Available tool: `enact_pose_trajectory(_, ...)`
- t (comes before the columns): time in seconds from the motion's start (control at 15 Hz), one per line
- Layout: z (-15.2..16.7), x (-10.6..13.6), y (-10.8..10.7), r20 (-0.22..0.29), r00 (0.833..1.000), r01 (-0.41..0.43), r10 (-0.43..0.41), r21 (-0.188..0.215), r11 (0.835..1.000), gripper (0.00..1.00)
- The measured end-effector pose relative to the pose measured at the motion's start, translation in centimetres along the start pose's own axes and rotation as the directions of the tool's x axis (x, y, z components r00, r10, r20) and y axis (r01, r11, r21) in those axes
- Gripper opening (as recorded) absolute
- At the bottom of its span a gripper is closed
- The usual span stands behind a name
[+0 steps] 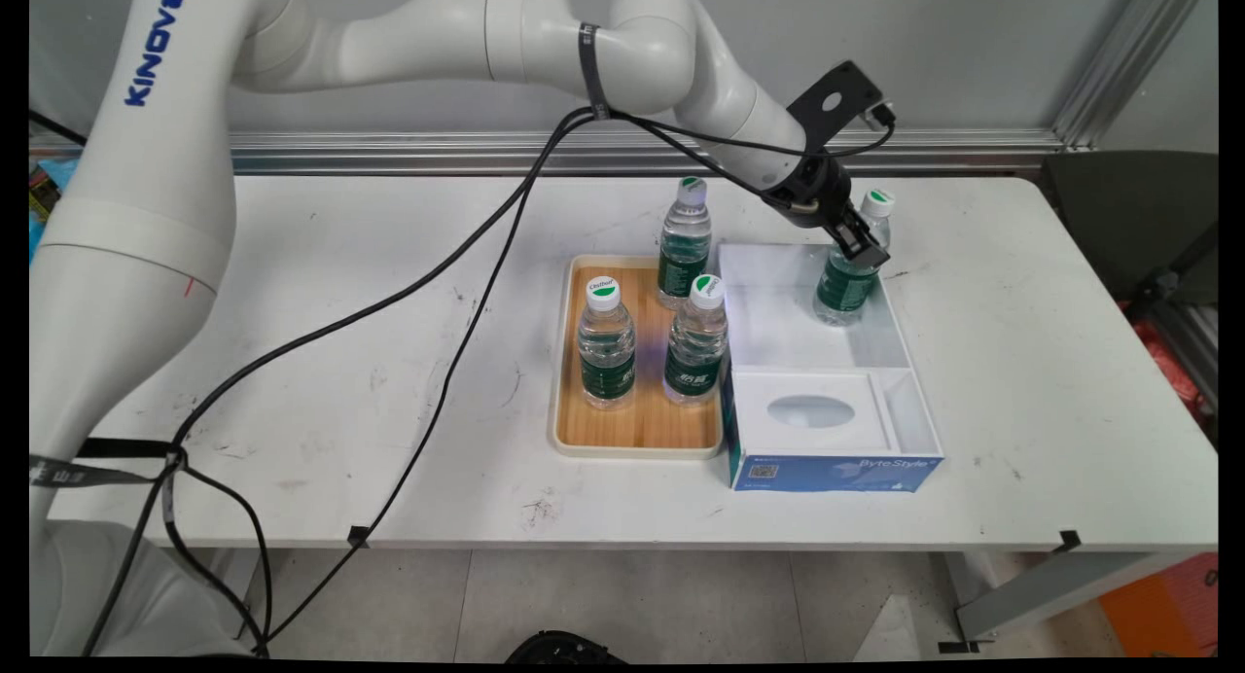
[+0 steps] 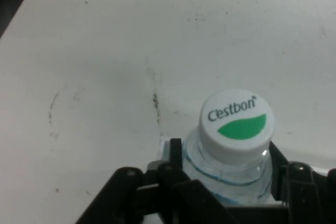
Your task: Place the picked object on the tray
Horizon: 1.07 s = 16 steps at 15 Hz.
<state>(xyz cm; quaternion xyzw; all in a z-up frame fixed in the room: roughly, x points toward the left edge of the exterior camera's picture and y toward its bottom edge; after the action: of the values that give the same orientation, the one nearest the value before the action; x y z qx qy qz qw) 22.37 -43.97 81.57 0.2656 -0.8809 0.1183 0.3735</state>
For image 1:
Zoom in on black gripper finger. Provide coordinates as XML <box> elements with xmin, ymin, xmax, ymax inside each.
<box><xmin>827</xmin><ymin>216</ymin><xmax>881</xmax><ymax>271</ymax></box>
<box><xmin>848</xmin><ymin>206</ymin><xmax>891</xmax><ymax>266</ymax></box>

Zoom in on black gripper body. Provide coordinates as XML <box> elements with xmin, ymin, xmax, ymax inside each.
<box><xmin>764</xmin><ymin>153</ymin><xmax>857</xmax><ymax>230</ymax></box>

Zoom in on water bottle green label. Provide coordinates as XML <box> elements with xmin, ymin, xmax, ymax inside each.
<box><xmin>812</xmin><ymin>189</ymin><xmax>896</xmax><ymax>328</ymax></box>
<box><xmin>578</xmin><ymin>276</ymin><xmax>639</xmax><ymax>410</ymax></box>
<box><xmin>657</xmin><ymin>176</ymin><xmax>714</xmax><ymax>311</ymax></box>
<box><xmin>664</xmin><ymin>273</ymin><xmax>730</xmax><ymax>406</ymax></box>

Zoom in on white box blue sides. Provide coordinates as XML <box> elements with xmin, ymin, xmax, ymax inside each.
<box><xmin>717</xmin><ymin>242</ymin><xmax>946</xmax><ymax>494</ymax></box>

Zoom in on black chair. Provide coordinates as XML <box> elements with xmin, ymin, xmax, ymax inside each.
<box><xmin>1039</xmin><ymin>151</ymin><xmax>1219</xmax><ymax>306</ymax></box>

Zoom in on wooden tray cream rim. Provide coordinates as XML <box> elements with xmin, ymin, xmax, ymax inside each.
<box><xmin>550</xmin><ymin>255</ymin><xmax>729</xmax><ymax>460</ymax></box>

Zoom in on red bag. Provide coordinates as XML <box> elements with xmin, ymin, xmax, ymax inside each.
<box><xmin>1128</xmin><ymin>308</ymin><xmax>1207</xmax><ymax>421</ymax></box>

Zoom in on white table leg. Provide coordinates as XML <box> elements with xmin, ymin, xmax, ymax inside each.
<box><xmin>939</xmin><ymin>547</ymin><xmax>1217</xmax><ymax>655</ymax></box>

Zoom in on orange floor box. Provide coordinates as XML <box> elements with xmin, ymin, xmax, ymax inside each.
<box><xmin>1099</xmin><ymin>554</ymin><xmax>1219</xmax><ymax>657</ymax></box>

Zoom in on black round floor object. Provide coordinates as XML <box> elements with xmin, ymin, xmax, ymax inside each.
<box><xmin>506</xmin><ymin>631</ymin><xmax>628</xmax><ymax>664</ymax></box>

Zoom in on blue plastic wrapped pack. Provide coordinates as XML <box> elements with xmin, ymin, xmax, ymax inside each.
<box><xmin>29</xmin><ymin>158</ymin><xmax>81</xmax><ymax>266</ymax></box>

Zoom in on dark small can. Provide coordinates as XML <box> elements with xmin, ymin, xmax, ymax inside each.
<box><xmin>29</xmin><ymin>162</ymin><xmax>62</xmax><ymax>224</ymax></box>

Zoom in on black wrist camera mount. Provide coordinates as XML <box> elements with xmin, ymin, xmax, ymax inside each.
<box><xmin>786</xmin><ymin>60</ymin><xmax>897</xmax><ymax>155</ymax></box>

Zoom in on black velcro strap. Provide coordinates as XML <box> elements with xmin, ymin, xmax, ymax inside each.
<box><xmin>29</xmin><ymin>438</ymin><xmax>188</xmax><ymax>491</ymax></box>
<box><xmin>578</xmin><ymin>23</ymin><xmax>613</xmax><ymax>122</ymax></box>

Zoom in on aluminium frame post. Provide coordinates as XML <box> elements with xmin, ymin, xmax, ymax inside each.
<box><xmin>1050</xmin><ymin>0</ymin><xmax>1207</xmax><ymax>154</ymax></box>

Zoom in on aluminium frame rail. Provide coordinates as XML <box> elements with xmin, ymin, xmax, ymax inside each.
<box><xmin>29</xmin><ymin>128</ymin><xmax>1066</xmax><ymax>176</ymax></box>

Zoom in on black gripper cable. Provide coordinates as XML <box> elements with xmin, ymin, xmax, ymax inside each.
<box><xmin>160</xmin><ymin>109</ymin><xmax>828</xmax><ymax>655</ymax></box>

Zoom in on black camera cable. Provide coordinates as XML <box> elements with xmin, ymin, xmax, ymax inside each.
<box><xmin>83</xmin><ymin>104</ymin><xmax>897</xmax><ymax>655</ymax></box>

